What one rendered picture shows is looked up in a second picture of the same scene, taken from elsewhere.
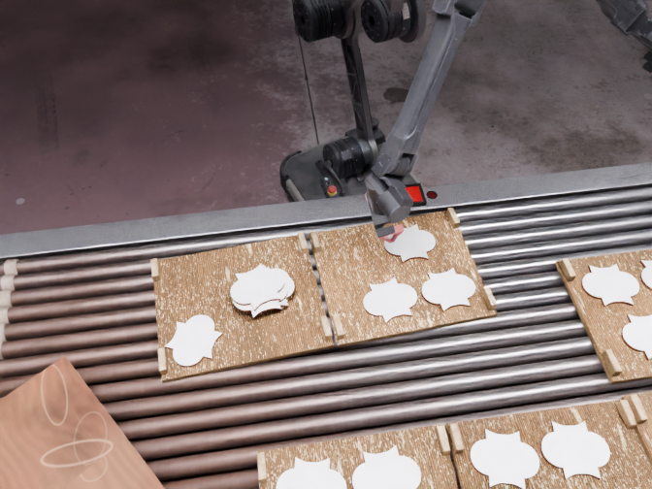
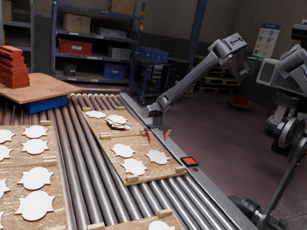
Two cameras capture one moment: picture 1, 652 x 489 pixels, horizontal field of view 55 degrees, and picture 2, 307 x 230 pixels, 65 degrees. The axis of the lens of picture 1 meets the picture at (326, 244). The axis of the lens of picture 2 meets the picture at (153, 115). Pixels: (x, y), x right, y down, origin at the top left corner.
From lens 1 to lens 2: 155 cm
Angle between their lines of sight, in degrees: 61
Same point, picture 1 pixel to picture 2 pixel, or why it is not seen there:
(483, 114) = not seen: outside the picture
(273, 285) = (118, 121)
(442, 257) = (154, 167)
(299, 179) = not seen: hidden behind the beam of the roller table
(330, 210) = (167, 142)
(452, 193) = (201, 176)
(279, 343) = (96, 128)
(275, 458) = (49, 127)
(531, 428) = (52, 190)
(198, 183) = not seen: hidden behind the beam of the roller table
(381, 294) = (124, 148)
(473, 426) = (56, 171)
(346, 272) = (134, 142)
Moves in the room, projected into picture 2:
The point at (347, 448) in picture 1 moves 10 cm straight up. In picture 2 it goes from (50, 140) to (50, 123)
